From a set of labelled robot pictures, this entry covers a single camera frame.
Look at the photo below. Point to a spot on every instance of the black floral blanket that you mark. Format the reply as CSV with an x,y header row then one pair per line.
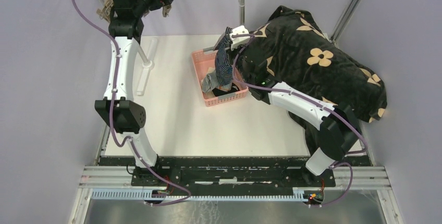
x,y
332,74

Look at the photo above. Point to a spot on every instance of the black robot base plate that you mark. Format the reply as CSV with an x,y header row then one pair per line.
x,y
230,176

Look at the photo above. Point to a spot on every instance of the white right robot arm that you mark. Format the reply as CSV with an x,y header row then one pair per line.
x,y
310,119

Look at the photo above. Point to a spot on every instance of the empty wooden clip hanger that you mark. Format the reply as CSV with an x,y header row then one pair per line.
x,y
105,6

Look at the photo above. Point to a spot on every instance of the left aluminium frame rail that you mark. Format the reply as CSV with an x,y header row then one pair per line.
x,y
103,140

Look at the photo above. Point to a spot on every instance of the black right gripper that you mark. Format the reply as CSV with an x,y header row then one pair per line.
x,y
247,46

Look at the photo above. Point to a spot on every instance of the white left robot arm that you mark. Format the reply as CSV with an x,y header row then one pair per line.
x,y
125,118

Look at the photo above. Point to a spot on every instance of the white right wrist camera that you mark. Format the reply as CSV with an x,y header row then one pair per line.
x,y
238,36

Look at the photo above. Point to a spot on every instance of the pink plastic basket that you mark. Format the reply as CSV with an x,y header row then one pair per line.
x,y
204,62

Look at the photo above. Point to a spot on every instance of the white slotted cable duct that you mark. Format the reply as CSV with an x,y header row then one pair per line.
x,y
149,195

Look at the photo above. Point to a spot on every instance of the grey striped underwear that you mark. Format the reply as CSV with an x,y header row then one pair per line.
x,y
210,82

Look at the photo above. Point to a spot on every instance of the black underwear beige waistband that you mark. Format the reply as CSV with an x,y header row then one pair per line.
x,y
221,92

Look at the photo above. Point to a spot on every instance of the navy striped underwear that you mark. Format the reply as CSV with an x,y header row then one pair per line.
x,y
223,68

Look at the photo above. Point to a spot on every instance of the right aluminium frame post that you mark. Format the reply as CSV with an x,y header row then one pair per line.
x,y
343,20

